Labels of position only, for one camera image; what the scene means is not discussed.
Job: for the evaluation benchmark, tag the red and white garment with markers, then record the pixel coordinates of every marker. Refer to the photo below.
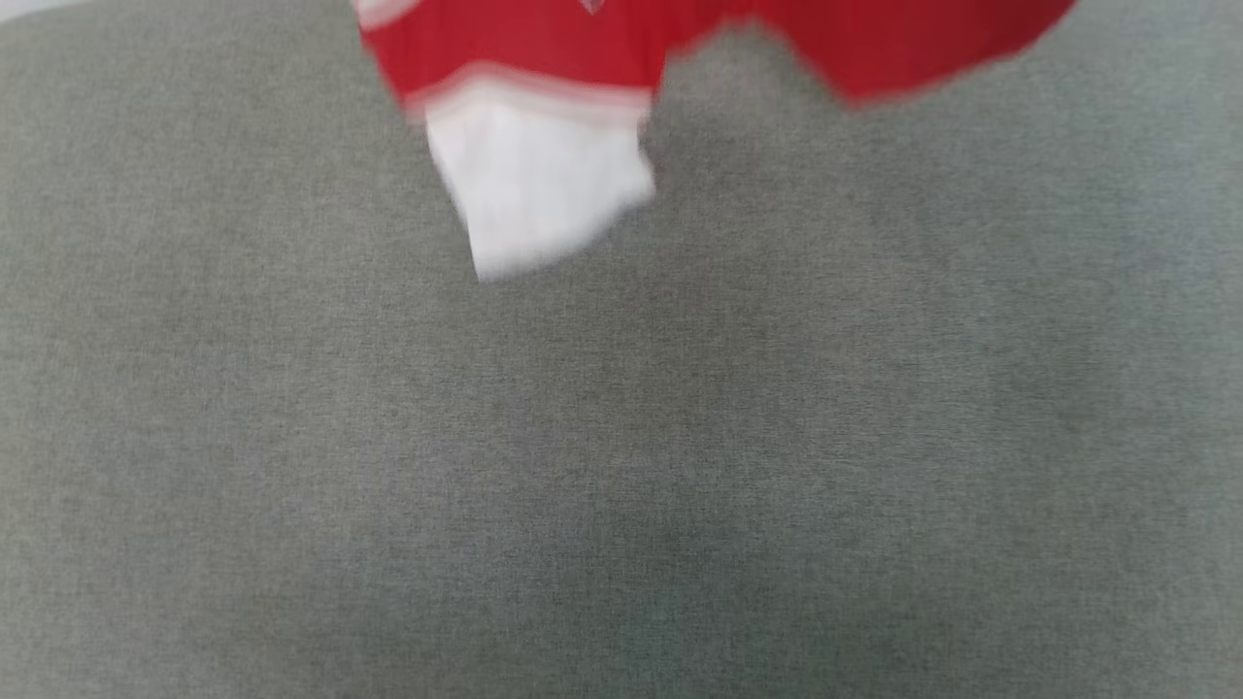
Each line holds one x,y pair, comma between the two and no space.
544,49

